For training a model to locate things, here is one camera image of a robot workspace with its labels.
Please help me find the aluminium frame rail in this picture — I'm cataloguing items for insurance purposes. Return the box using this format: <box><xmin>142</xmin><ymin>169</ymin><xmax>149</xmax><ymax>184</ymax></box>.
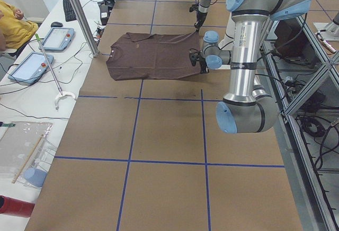
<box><xmin>261</xmin><ymin>10</ymin><xmax>338</xmax><ymax>230</ymax></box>

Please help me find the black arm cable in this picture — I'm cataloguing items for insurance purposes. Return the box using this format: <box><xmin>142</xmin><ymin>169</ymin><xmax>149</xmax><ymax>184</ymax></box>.
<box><xmin>254</xmin><ymin>13</ymin><xmax>310</xmax><ymax>83</ymax></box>

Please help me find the person in yellow shirt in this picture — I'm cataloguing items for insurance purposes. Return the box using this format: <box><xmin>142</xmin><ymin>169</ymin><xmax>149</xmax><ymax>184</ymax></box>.
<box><xmin>1</xmin><ymin>0</ymin><xmax>38</xmax><ymax>51</ymax></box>

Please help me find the clear plastic bag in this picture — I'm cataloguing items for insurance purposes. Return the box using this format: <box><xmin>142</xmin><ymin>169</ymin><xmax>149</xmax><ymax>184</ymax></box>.
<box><xmin>1</xmin><ymin>121</ymin><xmax>57</xmax><ymax>180</ymax></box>

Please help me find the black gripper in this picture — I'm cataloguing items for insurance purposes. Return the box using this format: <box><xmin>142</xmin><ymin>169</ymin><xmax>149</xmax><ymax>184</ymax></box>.
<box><xmin>194</xmin><ymin>51</ymin><xmax>209</xmax><ymax>74</ymax></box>
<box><xmin>194</xmin><ymin>11</ymin><xmax>208</xmax><ymax>32</ymax></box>

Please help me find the black keyboard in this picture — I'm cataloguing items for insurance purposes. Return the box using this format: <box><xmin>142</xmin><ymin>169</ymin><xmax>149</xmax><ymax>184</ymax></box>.
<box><xmin>63</xmin><ymin>0</ymin><xmax>77</xmax><ymax>22</ymax></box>

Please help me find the blue teach pendant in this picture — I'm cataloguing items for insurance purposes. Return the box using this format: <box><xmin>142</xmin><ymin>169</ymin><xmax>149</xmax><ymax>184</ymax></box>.
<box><xmin>42</xmin><ymin>27</ymin><xmax>75</xmax><ymax>52</ymax></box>
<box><xmin>7</xmin><ymin>52</ymin><xmax>48</xmax><ymax>85</ymax></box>

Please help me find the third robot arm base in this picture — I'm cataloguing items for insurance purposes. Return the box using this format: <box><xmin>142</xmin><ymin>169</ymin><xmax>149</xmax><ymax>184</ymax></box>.
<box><xmin>313</xmin><ymin>13</ymin><xmax>338</xmax><ymax>42</ymax></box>

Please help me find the reacher grabber stick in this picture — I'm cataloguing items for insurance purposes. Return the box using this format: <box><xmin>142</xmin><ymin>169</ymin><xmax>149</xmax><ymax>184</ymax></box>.
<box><xmin>35</xmin><ymin>33</ymin><xmax>76</xmax><ymax>110</ymax></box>

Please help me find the wooden stick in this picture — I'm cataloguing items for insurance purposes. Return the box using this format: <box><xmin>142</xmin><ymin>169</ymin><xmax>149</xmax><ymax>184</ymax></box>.
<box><xmin>11</xmin><ymin>134</ymin><xmax>44</xmax><ymax>184</ymax></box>

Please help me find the blue plastic cup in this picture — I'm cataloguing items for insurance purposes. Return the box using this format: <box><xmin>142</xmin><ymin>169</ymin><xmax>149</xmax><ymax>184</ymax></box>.
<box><xmin>24</xmin><ymin>168</ymin><xmax>48</xmax><ymax>188</ymax></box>

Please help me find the dark brown t-shirt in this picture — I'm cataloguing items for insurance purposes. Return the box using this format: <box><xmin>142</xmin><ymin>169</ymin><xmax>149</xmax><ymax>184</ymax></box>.
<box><xmin>106</xmin><ymin>31</ymin><xmax>200</xmax><ymax>81</ymax></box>

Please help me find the far blue teach pendant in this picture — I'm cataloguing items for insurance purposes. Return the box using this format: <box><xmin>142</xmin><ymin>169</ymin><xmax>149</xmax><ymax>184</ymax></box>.
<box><xmin>42</xmin><ymin>27</ymin><xmax>75</xmax><ymax>52</ymax></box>

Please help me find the black computer mouse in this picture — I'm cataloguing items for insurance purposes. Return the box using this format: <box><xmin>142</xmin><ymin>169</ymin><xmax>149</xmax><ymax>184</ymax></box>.
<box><xmin>50</xmin><ymin>21</ymin><xmax>63</xmax><ymax>28</ymax></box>

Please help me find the red cylinder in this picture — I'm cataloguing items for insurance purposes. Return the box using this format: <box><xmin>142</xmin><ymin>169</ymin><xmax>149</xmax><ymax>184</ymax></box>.
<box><xmin>1</xmin><ymin>196</ymin><xmax>35</xmax><ymax>218</ymax></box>

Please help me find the aluminium frame post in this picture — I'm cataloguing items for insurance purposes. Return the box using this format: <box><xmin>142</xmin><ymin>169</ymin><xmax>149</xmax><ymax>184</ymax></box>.
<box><xmin>70</xmin><ymin>0</ymin><xmax>99</xmax><ymax>57</ymax></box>

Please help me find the near blue teach pendant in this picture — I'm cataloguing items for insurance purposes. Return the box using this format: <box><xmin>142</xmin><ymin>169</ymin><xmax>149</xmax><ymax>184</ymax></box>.
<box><xmin>7</xmin><ymin>52</ymin><xmax>48</xmax><ymax>85</ymax></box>

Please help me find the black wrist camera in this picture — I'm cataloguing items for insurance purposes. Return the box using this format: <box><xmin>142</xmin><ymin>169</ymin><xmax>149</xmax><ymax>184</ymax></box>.
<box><xmin>189</xmin><ymin>3</ymin><xmax>199</xmax><ymax>13</ymax></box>
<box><xmin>189</xmin><ymin>49</ymin><xmax>200</xmax><ymax>66</ymax></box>

